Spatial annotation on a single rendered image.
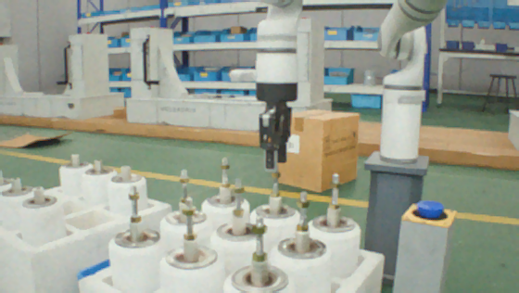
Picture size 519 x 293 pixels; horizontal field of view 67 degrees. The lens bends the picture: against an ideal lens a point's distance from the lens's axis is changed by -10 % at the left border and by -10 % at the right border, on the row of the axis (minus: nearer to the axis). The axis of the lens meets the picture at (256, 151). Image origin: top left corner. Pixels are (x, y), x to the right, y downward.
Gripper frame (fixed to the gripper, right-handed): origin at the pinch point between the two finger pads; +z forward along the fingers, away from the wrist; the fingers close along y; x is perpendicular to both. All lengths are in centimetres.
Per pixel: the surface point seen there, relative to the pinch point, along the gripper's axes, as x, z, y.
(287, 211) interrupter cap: -2.3, 9.8, 0.2
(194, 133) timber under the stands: 108, 30, 186
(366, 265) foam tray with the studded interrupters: -17.8, 17.1, -3.5
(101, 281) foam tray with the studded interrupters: 23.1, 17.2, -23.5
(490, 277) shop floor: -50, 35, 32
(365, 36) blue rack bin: 15, -49, 450
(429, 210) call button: -26.5, 2.5, -13.9
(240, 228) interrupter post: 2.5, 8.9, -12.3
